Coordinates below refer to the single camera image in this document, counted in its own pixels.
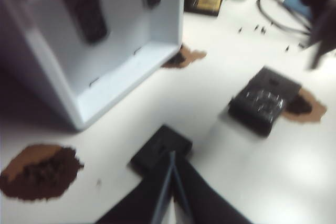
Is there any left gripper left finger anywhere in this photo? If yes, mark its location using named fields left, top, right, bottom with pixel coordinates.
left=96, top=151, right=176, bottom=224

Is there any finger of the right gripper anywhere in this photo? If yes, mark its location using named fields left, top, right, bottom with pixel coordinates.
left=319, top=18, right=336, bottom=57
left=306, top=11, right=323, bottom=70

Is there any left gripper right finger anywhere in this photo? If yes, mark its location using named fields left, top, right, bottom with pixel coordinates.
left=173, top=153, right=254, bottom=224

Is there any black USB hub box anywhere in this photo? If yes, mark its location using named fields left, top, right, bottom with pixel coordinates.
left=130, top=125, right=194, bottom=176

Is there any black sponge block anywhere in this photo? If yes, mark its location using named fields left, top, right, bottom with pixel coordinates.
left=227, top=67, right=302, bottom=137

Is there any blue plastic item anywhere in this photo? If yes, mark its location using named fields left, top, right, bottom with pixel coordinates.
left=286, top=0, right=313, bottom=17

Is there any brown stain patch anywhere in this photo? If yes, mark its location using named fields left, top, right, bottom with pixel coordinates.
left=161, top=45, right=207, bottom=70
left=283, top=89, right=328, bottom=125
left=0, top=144, right=85, bottom=202

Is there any brass cleaning wool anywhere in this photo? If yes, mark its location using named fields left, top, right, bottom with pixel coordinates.
left=196, top=0, right=222, bottom=10

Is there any white AUX water dispenser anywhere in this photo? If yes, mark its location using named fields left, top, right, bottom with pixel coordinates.
left=0, top=0, right=186, bottom=132

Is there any black soldering iron cable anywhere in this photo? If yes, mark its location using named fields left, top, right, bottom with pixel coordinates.
left=258, top=0, right=314, bottom=36

